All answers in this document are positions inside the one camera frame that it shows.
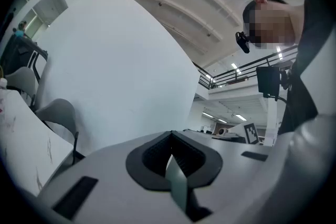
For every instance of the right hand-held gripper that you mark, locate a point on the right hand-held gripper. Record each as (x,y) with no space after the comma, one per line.
(250,133)

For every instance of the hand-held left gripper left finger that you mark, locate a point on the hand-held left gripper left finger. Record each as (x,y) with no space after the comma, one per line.
(156,158)

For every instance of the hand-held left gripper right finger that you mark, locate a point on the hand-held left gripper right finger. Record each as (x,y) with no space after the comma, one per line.
(190,158)

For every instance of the grey chair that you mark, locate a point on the grey chair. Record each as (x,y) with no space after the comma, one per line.
(57,112)
(21,78)

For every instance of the white marble table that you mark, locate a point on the white marble table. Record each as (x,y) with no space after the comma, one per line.
(23,139)

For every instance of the black chest-mounted device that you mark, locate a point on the black chest-mounted device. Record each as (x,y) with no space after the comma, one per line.
(267,81)

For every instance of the person's black t-shirt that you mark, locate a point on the person's black t-shirt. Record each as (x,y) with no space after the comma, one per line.
(302,102)

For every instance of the black mezzanine railing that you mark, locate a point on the black mezzanine railing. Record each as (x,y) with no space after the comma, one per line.
(202,78)

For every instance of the person's head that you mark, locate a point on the person's head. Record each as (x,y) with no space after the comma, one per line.
(275,23)

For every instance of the clear plastic bottle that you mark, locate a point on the clear plastic bottle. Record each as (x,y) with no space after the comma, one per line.
(3,84)

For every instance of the dark grey cabinet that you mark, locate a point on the dark grey cabinet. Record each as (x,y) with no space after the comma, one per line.
(15,55)

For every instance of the black chest mount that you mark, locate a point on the black chest mount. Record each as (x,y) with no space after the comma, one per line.
(284,78)

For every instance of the black head camera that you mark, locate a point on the black head camera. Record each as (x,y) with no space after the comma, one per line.
(244,44)

